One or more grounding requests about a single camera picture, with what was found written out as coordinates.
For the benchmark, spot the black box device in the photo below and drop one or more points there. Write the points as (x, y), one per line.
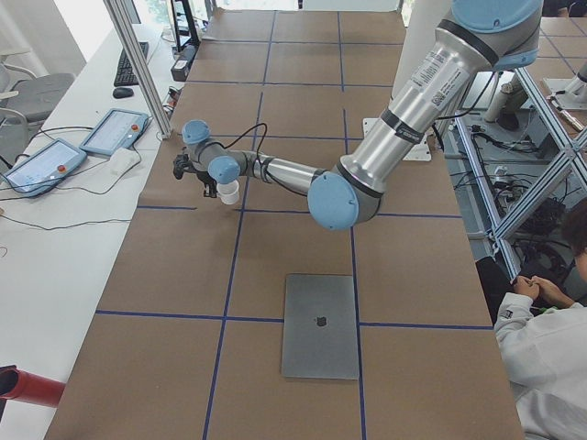
(182, 66)

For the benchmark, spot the grey office chair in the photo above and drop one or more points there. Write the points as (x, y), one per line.
(27, 99)

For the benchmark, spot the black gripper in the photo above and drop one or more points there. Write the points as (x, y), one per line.
(202, 177)

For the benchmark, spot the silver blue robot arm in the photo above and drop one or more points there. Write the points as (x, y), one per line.
(474, 36)

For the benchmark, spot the black computer mouse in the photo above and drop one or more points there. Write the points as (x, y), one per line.
(122, 92)

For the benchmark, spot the aluminium lattice frame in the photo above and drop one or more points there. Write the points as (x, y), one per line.
(520, 149)

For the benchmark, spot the black keyboard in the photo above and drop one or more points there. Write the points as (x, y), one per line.
(125, 75)

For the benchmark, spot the red cylinder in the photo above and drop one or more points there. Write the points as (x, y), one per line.
(22, 386)

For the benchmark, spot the blue teach pendant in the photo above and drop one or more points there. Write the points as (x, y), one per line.
(118, 129)
(46, 168)

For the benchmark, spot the white cloth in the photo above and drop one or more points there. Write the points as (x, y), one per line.
(122, 161)

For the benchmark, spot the blue teach pendant far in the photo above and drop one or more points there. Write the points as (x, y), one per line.
(118, 129)

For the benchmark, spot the person in white hoodie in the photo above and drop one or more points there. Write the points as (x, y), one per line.
(541, 333)

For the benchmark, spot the blue teach pendant near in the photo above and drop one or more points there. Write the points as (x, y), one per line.
(46, 168)

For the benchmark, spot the aluminium frame post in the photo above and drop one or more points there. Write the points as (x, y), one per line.
(125, 31)

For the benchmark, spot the grey closed laptop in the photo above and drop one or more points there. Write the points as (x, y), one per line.
(319, 331)

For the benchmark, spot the white cup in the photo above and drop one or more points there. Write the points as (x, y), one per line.
(228, 193)

